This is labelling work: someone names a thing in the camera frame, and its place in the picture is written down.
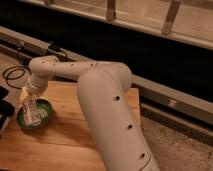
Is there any black clamp on rail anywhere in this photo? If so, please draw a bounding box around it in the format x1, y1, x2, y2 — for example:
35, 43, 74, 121
47, 42, 67, 61

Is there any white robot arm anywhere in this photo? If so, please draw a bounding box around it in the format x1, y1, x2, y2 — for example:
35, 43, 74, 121
24, 55, 160, 171

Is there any white window frame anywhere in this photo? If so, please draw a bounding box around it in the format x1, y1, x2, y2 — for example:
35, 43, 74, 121
21, 0, 213, 50

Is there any metal floor rail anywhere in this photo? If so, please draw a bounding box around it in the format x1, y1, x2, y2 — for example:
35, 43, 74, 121
0, 26, 213, 126

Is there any black device at left edge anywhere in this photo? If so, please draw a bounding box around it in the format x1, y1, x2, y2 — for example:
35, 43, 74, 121
0, 86, 15, 130

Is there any small white labelled bottle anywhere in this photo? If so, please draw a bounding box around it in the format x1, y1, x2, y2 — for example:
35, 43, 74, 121
23, 99, 41, 126

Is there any green ceramic bowl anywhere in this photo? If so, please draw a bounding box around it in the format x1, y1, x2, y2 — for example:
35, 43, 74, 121
16, 99, 53, 129

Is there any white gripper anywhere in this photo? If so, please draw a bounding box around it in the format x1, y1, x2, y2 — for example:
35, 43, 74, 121
19, 76, 48, 103

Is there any black coiled cable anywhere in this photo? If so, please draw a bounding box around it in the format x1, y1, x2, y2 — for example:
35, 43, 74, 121
2, 65, 33, 91

